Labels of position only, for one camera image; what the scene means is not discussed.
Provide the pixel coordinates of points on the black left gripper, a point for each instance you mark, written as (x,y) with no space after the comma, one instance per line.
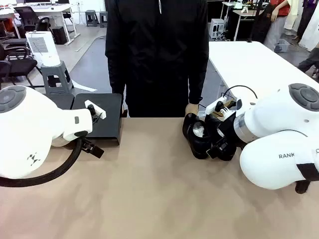
(92,148)

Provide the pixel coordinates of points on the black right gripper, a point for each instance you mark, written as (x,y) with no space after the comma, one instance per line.
(229,129)

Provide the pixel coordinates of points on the black leather loafer shoe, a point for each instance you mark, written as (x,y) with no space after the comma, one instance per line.
(211,123)
(197,147)

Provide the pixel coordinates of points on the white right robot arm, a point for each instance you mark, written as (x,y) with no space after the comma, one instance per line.
(274,119)

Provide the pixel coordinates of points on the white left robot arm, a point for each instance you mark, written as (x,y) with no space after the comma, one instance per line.
(25,129)

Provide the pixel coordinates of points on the person's right forearm black sleeve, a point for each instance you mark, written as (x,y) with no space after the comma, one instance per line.
(118,82)

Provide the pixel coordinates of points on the person's left forearm black sleeve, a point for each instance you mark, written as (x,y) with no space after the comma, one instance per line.
(198,84)

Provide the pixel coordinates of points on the black shoe stand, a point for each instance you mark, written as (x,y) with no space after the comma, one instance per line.
(104,119)

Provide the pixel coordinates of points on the black pole stand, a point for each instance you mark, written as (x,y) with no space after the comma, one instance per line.
(249,41)

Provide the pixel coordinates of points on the person's left hand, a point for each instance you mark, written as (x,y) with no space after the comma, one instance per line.
(192,109)

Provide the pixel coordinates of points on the person's right hand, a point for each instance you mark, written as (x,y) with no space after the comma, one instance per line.
(123,109)

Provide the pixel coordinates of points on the white tissue paper shoe stuffing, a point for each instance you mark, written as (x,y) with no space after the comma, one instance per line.
(199,130)

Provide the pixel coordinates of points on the grey plastic step stool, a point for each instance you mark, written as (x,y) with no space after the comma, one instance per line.
(56,71)

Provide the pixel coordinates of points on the white table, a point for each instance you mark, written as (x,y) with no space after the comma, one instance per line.
(249,62)

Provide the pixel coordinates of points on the person body in black jacket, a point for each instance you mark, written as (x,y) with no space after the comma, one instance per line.
(157,62)

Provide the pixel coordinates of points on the white air purifier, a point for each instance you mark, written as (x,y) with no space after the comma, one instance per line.
(43,49)

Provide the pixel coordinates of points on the black office chair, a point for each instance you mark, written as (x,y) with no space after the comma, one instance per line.
(17,66)
(27,16)

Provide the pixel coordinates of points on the black computer tower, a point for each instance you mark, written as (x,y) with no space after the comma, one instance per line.
(59,36)

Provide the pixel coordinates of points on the white computer case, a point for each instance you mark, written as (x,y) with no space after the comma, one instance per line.
(216,27)

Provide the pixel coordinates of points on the clear plastic storage box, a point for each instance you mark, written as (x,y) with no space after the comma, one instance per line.
(282,46)

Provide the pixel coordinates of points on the small grey plastic stool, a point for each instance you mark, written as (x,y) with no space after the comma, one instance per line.
(91,15)
(103,17)

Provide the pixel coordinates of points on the seated person dark trouser leg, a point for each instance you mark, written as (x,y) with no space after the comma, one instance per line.
(311,59)

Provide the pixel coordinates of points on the mannequin red top grey trousers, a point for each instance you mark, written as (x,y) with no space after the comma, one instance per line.
(276,32)

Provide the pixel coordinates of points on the black hanging apron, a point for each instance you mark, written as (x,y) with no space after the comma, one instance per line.
(264,25)

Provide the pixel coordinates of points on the wooden top background table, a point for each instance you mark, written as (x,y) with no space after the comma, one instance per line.
(249,12)

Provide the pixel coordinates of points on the white office desk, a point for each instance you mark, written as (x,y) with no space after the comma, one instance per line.
(49,8)

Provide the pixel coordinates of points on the cream hanging garment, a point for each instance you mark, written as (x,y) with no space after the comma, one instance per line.
(291,17)

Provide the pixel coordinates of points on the white hanging cloth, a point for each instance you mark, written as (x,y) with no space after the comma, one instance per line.
(314,32)

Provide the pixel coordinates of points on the dark hanging garment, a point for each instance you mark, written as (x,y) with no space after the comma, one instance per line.
(305,17)

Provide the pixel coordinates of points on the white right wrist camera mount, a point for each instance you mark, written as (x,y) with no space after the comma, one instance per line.
(214,105)

